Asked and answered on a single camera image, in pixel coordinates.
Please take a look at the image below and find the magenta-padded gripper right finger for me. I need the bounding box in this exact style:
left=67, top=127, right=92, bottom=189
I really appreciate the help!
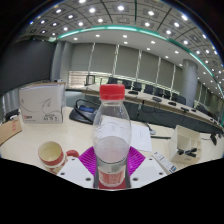
left=125, top=146, right=168, bottom=190

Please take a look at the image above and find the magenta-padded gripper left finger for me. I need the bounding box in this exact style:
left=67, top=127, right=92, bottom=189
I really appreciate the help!
left=56, top=146, right=100, bottom=190

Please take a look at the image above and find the white remote control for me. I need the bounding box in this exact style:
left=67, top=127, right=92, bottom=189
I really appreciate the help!
left=152, top=151, right=178, bottom=175

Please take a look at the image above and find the cream mug with red bands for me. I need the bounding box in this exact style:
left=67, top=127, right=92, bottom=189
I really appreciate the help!
left=37, top=140, right=81, bottom=175

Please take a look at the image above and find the white paper sheet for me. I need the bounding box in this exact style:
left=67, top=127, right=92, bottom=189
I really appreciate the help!
left=128, top=120, right=154, bottom=153

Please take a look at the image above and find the black marker pen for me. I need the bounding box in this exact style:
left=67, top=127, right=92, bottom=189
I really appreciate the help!
left=176, top=147, right=198, bottom=158

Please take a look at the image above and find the white open cardboard tray box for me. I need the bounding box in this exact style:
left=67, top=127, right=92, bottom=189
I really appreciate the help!
left=167, top=124, right=204, bottom=165

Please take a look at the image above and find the clear red-capped drink bottle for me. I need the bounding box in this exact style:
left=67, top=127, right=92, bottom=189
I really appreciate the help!
left=92, top=83, right=132, bottom=190

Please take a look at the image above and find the black conference desk device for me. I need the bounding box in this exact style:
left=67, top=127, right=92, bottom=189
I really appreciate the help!
left=68, top=98, right=101, bottom=126

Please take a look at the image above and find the long curved conference desk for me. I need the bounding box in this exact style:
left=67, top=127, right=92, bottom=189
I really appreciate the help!
left=81, top=82, right=224, bottom=135

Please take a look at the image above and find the row of black desk microphones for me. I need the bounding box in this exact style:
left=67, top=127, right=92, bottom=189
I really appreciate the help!
left=127, top=89, right=198, bottom=113

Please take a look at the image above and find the brown cardboard box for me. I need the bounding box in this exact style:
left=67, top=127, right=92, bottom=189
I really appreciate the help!
left=0, top=116, right=24, bottom=147

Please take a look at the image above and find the row of black office chairs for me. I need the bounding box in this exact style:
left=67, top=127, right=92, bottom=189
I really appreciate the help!
left=84, top=74, right=209, bottom=114

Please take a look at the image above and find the group of ceiling lights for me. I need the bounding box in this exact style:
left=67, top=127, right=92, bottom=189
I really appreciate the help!
left=28, top=0, right=224, bottom=88

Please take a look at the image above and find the black cable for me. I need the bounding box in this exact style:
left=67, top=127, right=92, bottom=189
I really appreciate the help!
left=142, top=120, right=172, bottom=140

